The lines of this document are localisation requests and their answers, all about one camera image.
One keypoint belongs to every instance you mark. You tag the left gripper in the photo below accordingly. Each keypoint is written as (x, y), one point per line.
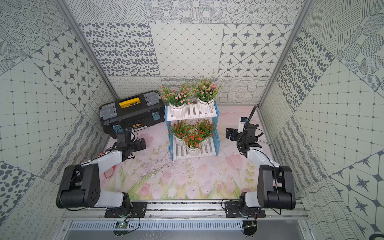
(120, 132)

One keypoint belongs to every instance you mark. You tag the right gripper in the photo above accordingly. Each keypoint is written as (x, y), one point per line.
(234, 133)

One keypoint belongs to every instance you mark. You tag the red flower pot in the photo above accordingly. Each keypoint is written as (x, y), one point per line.
(205, 130)
(179, 130)

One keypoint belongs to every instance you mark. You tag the orange flower pot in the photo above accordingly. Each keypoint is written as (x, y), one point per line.
(193, 142)

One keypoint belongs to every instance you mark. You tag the pink flower pot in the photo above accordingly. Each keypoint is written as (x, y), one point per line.
(178, 100)
(206, 90)

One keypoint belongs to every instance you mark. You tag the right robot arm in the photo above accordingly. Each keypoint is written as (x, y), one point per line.
(275, 185)

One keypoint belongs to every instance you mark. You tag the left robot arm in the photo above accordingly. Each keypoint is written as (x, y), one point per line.
(80, 187)

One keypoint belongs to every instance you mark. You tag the black plastic toolbox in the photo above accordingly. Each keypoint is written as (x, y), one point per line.
(137, 112)

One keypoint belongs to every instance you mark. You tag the red white work glove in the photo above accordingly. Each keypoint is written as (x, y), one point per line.
(109, 173)

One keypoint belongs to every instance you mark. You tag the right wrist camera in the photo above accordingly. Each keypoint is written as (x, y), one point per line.
(242, 122)

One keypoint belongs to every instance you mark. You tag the black handled screwdriver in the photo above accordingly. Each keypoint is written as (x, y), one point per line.
(265, 142)

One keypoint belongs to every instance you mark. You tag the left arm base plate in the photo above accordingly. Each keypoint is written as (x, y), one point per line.
(132, 209)

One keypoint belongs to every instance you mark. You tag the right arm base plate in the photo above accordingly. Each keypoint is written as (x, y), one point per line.
(235, 209)

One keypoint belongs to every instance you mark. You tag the aluminium mounting rail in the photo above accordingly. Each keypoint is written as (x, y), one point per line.
(189, 210)

